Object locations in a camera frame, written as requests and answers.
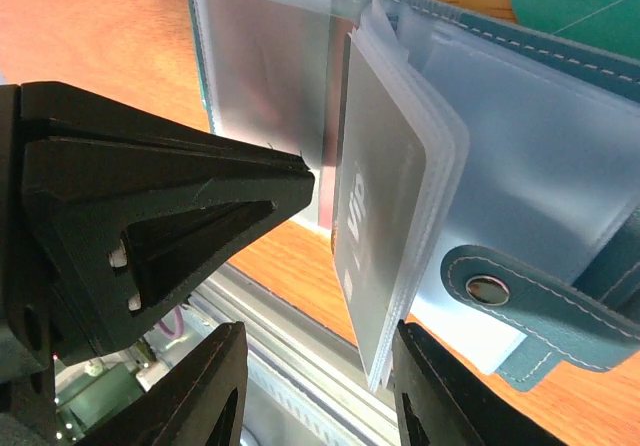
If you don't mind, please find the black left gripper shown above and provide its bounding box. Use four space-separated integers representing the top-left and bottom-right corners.
1 83 314 445

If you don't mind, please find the black VIP card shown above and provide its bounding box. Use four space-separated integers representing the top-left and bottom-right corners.
333 35 426 383

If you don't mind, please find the teal leather card holder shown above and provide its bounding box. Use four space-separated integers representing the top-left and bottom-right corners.
188 0 639 391

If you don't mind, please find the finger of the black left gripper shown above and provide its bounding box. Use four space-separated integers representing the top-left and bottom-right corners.
20 81 308 171

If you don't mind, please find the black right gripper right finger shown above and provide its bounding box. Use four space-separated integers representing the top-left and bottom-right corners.
392 321 563 446

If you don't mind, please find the teal card right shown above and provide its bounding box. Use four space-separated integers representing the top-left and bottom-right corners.
511 0 639 59

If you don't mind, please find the red card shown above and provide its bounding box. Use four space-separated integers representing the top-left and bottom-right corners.
205 0 337 230

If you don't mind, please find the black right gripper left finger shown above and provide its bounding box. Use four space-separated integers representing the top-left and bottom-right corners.
79 322 248 445

